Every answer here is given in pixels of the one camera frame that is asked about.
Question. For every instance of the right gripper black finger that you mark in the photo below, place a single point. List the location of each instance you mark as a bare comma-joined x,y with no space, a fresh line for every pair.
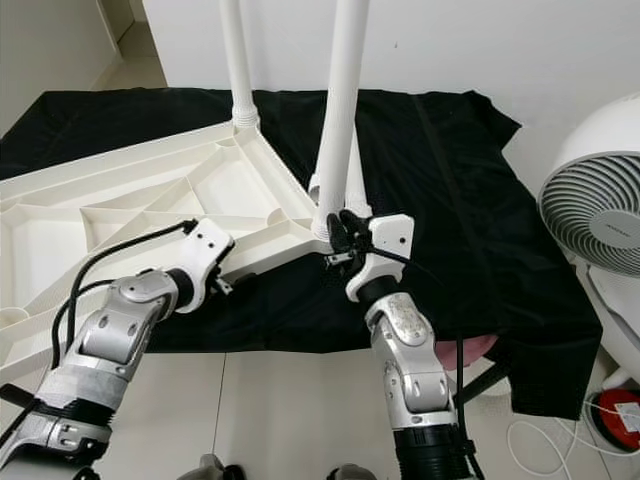
335,233

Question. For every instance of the white plastic children table top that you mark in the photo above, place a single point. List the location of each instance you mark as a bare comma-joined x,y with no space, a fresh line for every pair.
120,205

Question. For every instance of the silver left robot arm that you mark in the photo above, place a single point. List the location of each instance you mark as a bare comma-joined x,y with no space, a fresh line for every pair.
120,325

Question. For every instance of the black tablecloth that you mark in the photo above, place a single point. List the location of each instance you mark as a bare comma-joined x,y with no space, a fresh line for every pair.
480,200

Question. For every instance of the pink cushion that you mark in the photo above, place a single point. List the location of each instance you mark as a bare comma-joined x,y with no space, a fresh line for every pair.
465,352

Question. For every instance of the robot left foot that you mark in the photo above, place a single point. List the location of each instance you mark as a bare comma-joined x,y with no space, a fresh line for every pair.
212,468

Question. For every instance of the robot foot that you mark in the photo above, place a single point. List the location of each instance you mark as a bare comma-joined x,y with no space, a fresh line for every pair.
352,473
212,468

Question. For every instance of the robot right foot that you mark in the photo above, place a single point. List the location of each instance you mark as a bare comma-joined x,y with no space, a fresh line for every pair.
352,473

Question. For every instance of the white round fan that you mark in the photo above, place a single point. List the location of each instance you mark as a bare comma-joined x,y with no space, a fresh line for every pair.
595,190

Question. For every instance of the red object on floor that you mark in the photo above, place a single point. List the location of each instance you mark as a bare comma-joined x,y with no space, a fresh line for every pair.
618,420

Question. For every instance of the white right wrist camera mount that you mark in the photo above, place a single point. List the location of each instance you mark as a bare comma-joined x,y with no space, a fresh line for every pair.
390,240

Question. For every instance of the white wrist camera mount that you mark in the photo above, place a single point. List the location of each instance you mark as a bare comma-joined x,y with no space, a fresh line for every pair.
203,250
390,240

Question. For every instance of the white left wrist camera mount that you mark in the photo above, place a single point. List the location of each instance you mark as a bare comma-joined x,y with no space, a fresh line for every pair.
203,250

